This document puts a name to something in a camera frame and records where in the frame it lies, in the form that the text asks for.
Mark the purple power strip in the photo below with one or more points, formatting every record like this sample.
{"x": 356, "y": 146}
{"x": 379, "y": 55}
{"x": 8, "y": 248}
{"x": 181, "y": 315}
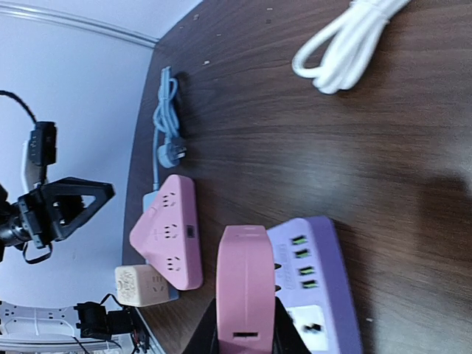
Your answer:
{"x": 314, "y": 287}

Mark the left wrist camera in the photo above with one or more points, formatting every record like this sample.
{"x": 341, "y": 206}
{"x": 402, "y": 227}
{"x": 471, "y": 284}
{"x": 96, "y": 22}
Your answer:
{"x": 42, "y": 144}

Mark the beige cube socket adapter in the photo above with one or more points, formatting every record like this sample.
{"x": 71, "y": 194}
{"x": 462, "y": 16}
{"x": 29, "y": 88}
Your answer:
{"x": 141, "y": 286}

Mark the pink plug adapter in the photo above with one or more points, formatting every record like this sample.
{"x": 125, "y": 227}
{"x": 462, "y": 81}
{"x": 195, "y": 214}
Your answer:
{"x": 245, "y": 290}

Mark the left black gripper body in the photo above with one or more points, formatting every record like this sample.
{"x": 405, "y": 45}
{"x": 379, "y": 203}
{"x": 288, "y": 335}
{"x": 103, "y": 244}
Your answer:
{"x": 24, "y": 221}

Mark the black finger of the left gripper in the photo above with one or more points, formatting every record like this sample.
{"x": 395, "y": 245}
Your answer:
{"x": 71, "y": 202}

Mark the pink triangular socket adapter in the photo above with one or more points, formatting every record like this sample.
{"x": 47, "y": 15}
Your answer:
{"x": 167, "y": 236}

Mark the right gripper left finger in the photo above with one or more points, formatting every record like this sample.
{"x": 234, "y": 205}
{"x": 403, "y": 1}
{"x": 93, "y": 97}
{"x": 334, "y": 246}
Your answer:
{"x": 205, "y": 338}

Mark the left aluminium frame post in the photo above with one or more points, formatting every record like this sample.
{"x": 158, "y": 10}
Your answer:
{"x": 77, "y": 22}

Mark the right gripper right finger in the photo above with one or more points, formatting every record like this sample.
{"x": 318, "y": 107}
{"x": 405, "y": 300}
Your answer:
{"x": 286, "y": 339}

